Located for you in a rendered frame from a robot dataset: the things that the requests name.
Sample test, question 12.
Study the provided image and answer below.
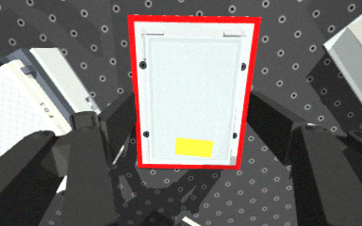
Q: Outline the white operator button panel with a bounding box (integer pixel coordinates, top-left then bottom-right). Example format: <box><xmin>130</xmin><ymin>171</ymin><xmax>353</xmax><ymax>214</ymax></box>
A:
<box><xmin>323</xmin><ymin>14</ymin><xmax>362</xmax><ymax>104</ymax></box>

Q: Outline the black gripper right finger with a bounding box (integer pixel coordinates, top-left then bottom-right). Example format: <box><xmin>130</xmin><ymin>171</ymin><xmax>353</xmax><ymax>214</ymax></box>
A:
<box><xmin>246</xmin><ymin>91</ymin><xmax>362</xmax><ymax>226</ymax></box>

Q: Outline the white well plate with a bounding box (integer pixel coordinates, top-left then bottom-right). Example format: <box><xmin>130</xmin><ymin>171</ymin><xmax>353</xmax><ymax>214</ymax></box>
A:
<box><xmin>0</xmin><ymin>59</ymin><xmax>72</xmax><ymax>156</ymax></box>

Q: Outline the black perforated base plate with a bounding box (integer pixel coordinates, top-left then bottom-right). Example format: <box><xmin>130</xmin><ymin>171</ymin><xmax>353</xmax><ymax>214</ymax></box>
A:
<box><xmin>0</xmin><ymin>0</ymin><xmax>362</xmax><ymax>226</ymax></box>

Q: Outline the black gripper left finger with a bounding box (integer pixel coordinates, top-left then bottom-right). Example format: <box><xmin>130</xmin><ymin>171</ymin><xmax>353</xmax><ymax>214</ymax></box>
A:
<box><xmin>0</xmin><ymin>91</ymin><xmax>137</xmax><ymax>226</ymax></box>

